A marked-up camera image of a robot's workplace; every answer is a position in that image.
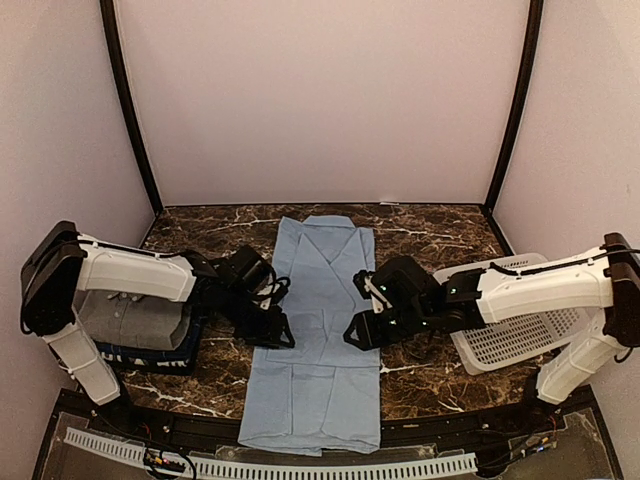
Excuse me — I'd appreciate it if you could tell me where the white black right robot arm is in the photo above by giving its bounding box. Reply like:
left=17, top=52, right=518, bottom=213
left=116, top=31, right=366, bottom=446
left=343, top=232, right=639, bottom=434

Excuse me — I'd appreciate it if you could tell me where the folded navy plaid shirt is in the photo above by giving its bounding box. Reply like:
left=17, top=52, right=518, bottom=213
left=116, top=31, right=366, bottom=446
left=95, top=318, right=202, bottom=363

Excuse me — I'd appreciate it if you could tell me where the black left frame post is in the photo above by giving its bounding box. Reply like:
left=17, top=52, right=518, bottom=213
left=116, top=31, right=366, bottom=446
left=99, top=0, right=164, bottom=216

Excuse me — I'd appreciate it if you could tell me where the folded black printed shirt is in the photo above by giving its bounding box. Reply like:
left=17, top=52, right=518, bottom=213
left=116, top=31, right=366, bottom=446
left=99, top=349, right=198, bottom=376

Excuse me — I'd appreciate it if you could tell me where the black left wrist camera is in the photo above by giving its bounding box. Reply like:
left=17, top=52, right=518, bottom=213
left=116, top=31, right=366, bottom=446
left=215, top=245, right=291, bottom=305

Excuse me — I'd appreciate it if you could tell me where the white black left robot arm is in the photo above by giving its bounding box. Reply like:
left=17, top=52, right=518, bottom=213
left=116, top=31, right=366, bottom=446
left=20, top=221, right=295, bottom=436

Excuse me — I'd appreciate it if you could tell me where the white slotted cable duct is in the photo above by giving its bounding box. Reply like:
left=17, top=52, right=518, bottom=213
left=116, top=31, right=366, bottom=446
left=64, top=428, right=478, bottom=479

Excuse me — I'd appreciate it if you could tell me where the folded grey button shirt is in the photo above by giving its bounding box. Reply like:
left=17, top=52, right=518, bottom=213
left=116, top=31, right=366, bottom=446
left=79, top=290, right=191, bottom=350

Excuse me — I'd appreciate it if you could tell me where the black right frame post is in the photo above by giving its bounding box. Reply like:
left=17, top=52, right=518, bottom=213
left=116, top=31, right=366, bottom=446
left=483, top=0, right=544, bottom=218

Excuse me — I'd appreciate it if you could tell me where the white plastic mesh basket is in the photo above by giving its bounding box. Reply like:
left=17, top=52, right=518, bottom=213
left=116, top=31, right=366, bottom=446
left=432, top=252, right=586, bottom=376

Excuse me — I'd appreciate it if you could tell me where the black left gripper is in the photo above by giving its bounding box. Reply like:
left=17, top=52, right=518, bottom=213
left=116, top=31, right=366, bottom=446
left=219, top=285, right=295, bottom=349

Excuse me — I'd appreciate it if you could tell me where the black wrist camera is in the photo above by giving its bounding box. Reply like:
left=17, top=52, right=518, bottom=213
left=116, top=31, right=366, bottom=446
left=370, top=256, right=439, bottom=308
left=215, top=245, right=291, bottom=305

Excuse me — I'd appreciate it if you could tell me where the black front rail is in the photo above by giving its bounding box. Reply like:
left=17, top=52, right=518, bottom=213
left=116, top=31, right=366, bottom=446
left=56, top=384, right=595, bottom=455

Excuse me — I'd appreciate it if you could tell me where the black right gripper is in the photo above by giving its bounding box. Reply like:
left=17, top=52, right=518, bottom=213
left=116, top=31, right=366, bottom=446
left=344, top=303, right=433, bottom=350

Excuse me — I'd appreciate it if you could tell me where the light blue long sleeve shirt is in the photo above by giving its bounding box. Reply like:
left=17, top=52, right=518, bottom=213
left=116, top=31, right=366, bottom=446
left=237, top=214, right=382, bottom=457

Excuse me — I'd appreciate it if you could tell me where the black frame post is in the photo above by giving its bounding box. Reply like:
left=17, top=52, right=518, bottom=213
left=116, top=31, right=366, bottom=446
left=483, top=0, right=544, bottom=218
left=99, top=0, right=164, bottom=216

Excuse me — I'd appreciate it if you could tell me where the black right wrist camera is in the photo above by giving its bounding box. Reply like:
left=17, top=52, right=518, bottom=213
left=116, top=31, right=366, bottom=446
left=370, top=256, right=439, bottom=308

